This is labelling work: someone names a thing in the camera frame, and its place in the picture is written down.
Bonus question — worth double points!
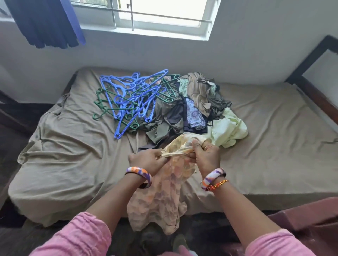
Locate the person's left forearm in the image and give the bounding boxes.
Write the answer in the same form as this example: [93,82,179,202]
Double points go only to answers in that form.
[86,173,146,234]

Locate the striped orange purple bangle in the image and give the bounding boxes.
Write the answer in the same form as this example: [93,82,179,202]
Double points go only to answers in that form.
[125,166,153,190]

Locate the person's right forearm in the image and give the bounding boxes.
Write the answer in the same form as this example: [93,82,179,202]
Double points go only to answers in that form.
[210,181,282,250]

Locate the person's right hand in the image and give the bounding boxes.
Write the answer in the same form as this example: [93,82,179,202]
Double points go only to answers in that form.
[190,138,222,179]

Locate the light yellow shirt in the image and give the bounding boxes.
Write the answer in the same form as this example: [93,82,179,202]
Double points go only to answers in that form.
[203,107,249,149]

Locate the striped white purple bangle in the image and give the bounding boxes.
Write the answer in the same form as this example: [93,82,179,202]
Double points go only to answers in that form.
[200,167,227,191]

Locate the blue curtain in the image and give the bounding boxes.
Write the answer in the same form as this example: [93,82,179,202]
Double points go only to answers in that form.
[2,0,87,50]

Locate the white framed window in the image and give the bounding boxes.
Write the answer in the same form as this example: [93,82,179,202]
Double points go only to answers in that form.
[69,0,222,42]

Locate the person's left hand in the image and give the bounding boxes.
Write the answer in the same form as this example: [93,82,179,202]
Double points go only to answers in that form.
[128,148,170,178]

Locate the dark wooden bed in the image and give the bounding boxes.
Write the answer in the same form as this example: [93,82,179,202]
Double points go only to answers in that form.
[7,34,338,228]

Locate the mint patterned clothes item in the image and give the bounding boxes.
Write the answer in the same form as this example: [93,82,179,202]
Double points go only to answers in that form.
[178,77,190,99]

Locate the maroon plastic chair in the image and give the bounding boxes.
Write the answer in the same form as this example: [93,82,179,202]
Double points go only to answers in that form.
[222,196,338,256]

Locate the blue floral patterned garment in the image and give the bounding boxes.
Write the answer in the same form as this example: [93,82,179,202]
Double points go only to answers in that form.
[184,96,207,130]

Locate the olive green t-shirt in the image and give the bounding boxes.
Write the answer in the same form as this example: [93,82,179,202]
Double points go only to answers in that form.
[203,77,232,121]

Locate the olive green button shirt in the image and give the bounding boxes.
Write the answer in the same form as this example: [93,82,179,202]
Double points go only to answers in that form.
[145,94,186,146]

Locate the beige garment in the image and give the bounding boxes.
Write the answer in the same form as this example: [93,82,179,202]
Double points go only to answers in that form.
[185,72,212,118]

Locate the yellow floral dress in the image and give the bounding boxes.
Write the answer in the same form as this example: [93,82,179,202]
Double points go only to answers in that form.
[126,131,210,236]

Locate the navy blue shorts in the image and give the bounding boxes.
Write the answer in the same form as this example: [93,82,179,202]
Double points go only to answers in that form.
[182,100,210,135]

